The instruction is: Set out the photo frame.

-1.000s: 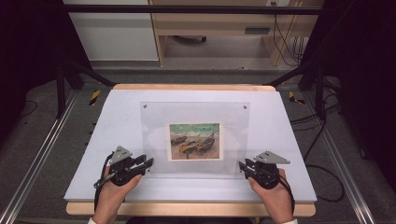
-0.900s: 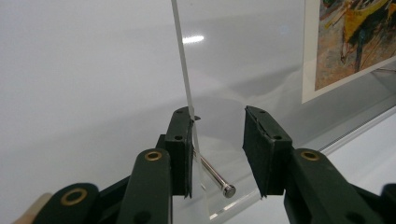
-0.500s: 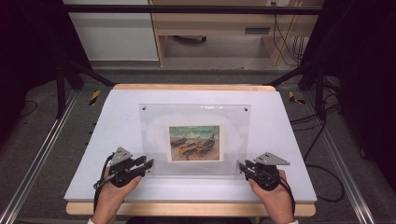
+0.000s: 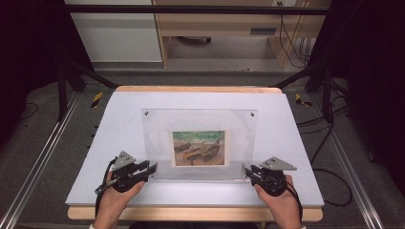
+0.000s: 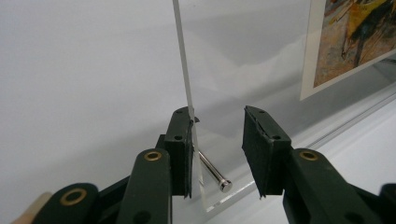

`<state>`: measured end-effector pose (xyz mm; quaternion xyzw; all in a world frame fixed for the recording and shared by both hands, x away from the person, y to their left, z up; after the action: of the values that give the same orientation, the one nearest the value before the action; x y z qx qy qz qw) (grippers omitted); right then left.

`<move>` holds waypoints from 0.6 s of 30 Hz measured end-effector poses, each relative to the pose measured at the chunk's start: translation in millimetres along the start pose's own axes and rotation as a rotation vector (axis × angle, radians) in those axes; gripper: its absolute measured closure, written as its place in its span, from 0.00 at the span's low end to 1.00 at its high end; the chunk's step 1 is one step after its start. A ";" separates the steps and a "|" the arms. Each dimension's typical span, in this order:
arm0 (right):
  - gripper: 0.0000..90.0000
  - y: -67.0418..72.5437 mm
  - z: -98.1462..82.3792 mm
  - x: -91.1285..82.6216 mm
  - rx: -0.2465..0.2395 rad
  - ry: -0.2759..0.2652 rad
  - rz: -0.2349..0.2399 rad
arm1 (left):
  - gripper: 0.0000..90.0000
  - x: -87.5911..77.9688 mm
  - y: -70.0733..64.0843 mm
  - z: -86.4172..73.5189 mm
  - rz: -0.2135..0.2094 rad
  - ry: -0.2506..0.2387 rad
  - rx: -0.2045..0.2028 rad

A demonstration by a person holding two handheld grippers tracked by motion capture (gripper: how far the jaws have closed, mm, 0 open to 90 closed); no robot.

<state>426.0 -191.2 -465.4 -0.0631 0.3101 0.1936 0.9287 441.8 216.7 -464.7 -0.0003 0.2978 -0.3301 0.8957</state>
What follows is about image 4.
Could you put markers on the aluminium floor rail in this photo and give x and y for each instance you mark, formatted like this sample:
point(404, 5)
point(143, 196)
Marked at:
point(41, 162)
point(359, 191)

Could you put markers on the wooden table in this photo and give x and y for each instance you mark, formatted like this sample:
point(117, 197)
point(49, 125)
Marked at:
point(191, 213)

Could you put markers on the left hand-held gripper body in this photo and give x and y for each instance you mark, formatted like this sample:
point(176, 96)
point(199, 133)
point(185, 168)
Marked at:
point(122, 176)

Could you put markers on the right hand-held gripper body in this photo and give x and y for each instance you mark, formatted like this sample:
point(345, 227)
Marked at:
point(273, 181)

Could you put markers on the person's left hand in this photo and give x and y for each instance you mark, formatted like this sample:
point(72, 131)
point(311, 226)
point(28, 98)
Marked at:
point(113, 206)

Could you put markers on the black object under desk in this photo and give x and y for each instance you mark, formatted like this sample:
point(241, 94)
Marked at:
point(195, 39)

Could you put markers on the black curtain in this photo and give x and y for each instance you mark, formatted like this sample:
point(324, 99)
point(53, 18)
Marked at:
point(372, 63)
point(28, 47)

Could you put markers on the clear acrylic photo frame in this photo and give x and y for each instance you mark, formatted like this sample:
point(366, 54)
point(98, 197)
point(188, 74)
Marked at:
point(153, 143)

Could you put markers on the black horizontal metal bar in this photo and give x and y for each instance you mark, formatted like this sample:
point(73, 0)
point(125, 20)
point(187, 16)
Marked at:
point(191, 9)

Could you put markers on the boat painting print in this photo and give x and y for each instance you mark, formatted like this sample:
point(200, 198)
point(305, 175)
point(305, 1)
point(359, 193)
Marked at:
point(199, 148)

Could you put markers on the person's right hand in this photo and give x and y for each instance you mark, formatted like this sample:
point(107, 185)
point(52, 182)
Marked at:
point(283, 211)

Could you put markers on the black metal stand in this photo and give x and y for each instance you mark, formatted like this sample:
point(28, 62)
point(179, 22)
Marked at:
point(62, 92)
point(326, 92)

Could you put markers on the light wooden desk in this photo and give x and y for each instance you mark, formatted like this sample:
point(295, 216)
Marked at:
point(223, 24)

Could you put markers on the grey desk label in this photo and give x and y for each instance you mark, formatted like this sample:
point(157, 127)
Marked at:
point(263, 31)

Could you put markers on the pale grey table mat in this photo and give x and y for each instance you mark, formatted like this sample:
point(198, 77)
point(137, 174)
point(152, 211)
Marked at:
point(121, 127)

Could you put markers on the white cabinet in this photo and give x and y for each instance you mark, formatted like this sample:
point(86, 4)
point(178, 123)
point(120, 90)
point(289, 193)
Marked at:
point(117, 38)

